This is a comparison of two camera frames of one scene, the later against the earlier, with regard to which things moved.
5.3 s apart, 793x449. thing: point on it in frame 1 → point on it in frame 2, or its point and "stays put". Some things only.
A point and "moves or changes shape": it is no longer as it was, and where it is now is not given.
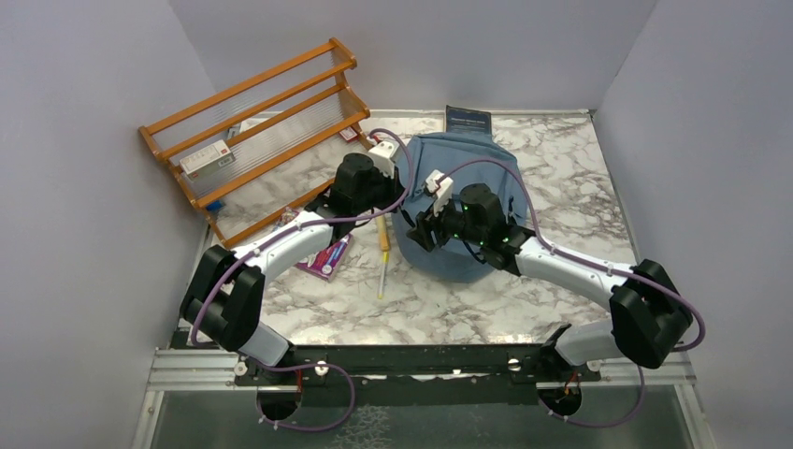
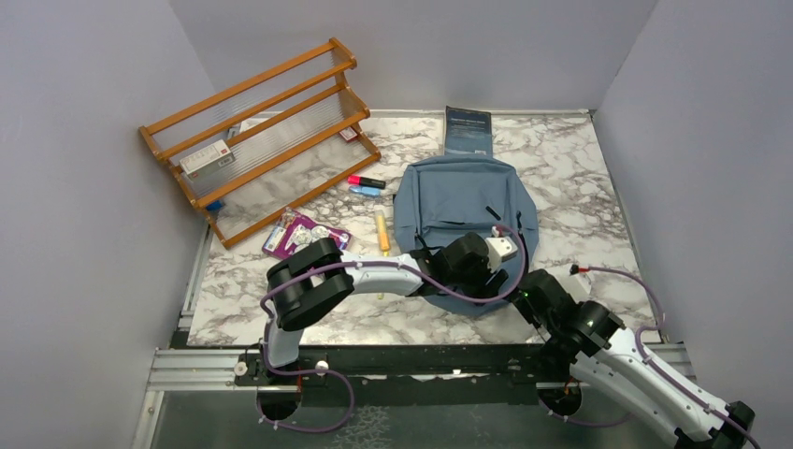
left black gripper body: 381,190 → 476,279
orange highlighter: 382,233 stays put
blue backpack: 467,153 moves or changes shape
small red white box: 349,135 stays put
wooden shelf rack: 262,148 stays put
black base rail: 409,374 stays put
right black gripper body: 448,224 → 532,316
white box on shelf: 207,159 stays put
